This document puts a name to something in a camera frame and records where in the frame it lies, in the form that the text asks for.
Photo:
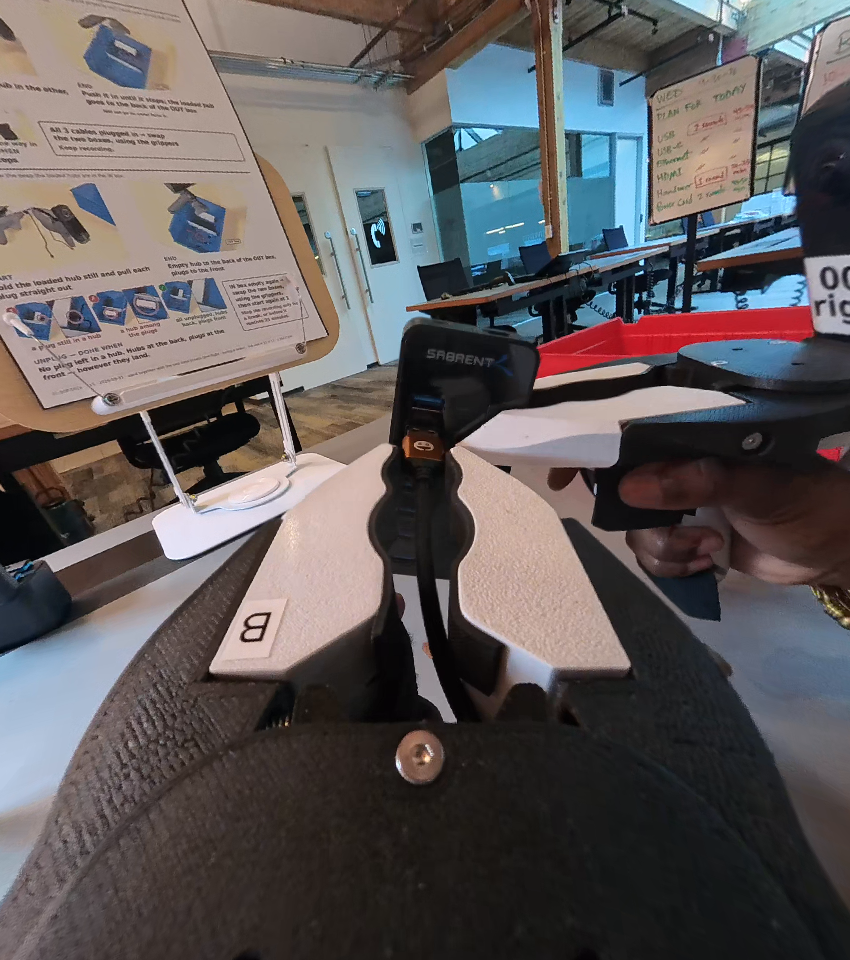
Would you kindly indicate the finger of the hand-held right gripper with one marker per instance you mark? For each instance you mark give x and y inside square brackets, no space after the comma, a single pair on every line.
[604,375]
[560,435]

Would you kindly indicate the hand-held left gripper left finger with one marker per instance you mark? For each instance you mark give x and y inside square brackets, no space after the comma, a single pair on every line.
[320,585]

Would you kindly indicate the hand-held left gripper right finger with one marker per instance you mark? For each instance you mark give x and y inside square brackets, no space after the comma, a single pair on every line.
[537,592]

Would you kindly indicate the matte black usb hub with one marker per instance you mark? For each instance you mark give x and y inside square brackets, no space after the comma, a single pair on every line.
[470,382]

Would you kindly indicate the person's right hand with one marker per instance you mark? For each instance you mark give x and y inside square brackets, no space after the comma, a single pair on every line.
[807,517]

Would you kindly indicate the red plastic bin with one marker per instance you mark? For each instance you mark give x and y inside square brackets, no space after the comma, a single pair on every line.
[694,337]

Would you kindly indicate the wooden table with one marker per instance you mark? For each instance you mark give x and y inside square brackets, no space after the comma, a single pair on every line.
[754,255]
[530,289]

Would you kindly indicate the black office chair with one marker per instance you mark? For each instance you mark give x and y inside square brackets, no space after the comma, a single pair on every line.
[192,442]
[443,274]

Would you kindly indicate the black phone icon sign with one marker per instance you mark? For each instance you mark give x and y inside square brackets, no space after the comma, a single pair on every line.
[376,229]

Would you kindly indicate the printed instruction poster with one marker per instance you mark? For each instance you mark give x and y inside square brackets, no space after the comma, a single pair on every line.
[95,187]

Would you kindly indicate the wooden support post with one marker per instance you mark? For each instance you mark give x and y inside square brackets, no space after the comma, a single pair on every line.
[548,127]

